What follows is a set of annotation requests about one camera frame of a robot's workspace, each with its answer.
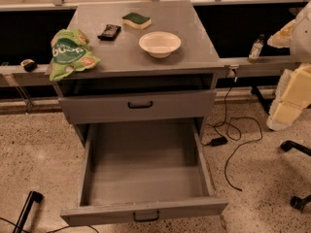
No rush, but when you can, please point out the grey drawer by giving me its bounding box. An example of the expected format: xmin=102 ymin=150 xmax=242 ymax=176
xmin=61 ymin=118 xmax=227 ymax=226
xmin=59 ymin=90 xmax=216 ymax=124

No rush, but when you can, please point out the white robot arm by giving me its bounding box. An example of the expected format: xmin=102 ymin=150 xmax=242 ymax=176
xmin=266 ymin=2 xmax=311 ymax=131

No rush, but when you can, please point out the grey drawer cabinet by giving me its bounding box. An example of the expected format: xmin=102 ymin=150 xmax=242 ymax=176
xmin=51 ymin=0 xmax=219 ymax=146

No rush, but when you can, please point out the white bowl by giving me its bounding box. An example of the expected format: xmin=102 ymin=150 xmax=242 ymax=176
xmin=139 ymin=31 xmax=181 ymax=58

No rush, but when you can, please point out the black power adapter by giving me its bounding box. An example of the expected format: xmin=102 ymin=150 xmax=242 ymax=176
xmin=210 ymin=136 xmax=227 ymax=147

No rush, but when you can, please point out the black snack packet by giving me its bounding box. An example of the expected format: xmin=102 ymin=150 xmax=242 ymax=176
xmin=97 ymin=24 xmax=121 ymax=41

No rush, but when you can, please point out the green yellow sponge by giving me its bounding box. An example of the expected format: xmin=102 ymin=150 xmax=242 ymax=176
xmin=122 ymin=13 xmax=152 ymax=29

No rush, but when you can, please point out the green chip bag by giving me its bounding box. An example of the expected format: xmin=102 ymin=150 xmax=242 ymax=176
xmin=50 ymin=29 xmax=100 ymax=82

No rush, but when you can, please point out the black table leg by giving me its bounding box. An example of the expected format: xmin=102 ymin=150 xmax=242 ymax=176
xmin=251 ymin=85 xmax=272 ymax=114

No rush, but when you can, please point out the small clear bottle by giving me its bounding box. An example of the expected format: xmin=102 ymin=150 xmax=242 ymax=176
xmin=248 ymin=34 xmax=264 ymax=63

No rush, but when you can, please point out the black yellow tape measure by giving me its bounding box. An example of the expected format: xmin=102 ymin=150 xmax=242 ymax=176
xmin=20 ymin=59 xmax=38 ymax=72

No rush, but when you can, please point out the black chair leg right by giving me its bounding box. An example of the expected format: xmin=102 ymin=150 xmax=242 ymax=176
xmin=280 ymin=140 xmax=311 ymax=156

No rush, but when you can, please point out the black stand leg left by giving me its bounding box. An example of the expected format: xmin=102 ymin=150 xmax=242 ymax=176
xmin=13 ymin=191 xmax=44 ymax=233

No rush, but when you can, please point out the black caster wheel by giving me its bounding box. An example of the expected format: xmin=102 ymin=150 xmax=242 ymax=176
xmin=290 ymin=195 xmax=311 ymax=212

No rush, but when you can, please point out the black power cable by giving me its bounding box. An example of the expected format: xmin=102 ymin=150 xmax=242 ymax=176
xmin=201 ymin=78 xmax=264 ymax=192

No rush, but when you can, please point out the grey side rail shelf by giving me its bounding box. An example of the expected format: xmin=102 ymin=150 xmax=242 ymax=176
xmin=0 ymin=55 xmax=299 ymax=87

